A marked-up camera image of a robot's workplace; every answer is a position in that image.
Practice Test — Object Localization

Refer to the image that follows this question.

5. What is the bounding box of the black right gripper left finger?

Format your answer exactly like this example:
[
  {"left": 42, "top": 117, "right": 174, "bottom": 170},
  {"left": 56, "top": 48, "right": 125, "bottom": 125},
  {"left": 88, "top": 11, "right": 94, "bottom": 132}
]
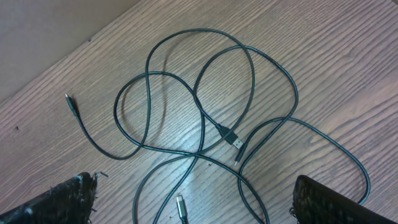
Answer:
[{"left": 1, "top": 172, "right": 104, "bottom": 224}]

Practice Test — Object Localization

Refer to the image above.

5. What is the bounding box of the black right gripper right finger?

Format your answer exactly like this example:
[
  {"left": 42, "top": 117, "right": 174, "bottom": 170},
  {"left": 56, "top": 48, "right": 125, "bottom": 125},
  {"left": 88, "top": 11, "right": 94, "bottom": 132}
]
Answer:
[{"left": 290, "top": 175, "right": 396, "bottom": 224}]

